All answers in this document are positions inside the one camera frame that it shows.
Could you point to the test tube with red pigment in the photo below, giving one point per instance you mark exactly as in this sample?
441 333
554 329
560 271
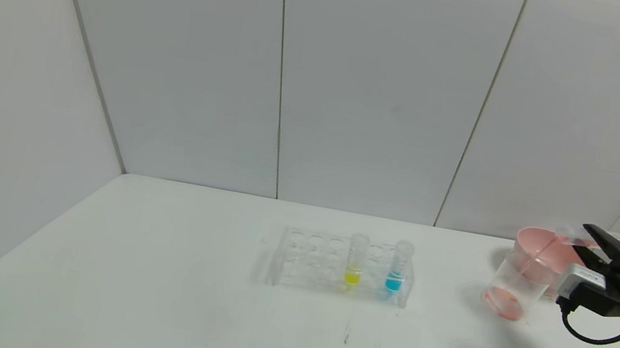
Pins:
573 236

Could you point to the clear plastic test tube rack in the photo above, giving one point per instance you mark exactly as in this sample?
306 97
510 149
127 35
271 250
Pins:
311 262

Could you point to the pink bowl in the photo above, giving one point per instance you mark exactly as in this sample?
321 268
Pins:
531 242

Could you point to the test tube with yellow pigment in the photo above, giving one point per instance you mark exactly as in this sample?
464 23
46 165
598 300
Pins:
352 277

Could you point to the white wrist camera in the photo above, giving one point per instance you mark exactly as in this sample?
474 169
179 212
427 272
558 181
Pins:
579 279

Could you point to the clear plastic cup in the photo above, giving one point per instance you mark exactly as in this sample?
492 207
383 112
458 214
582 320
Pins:
510 296

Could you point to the test tube with blue pigment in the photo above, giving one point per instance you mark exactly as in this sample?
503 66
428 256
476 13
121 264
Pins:
392 285

